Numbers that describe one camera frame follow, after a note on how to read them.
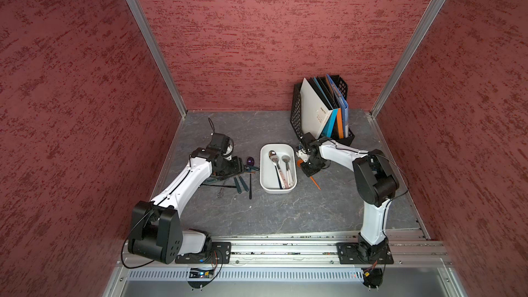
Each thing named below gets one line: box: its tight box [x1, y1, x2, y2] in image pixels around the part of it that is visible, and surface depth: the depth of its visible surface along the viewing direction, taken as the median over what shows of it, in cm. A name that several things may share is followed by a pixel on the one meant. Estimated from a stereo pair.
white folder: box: [299, 77, 333, 140], surface depth 90 cm
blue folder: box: [325, 74, 350, 139], surface depth 89 cm
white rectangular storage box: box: [259, 143, 298, 194], surface depth 97 cm
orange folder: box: [336, 107, 344, 139], surface depth 93 cm
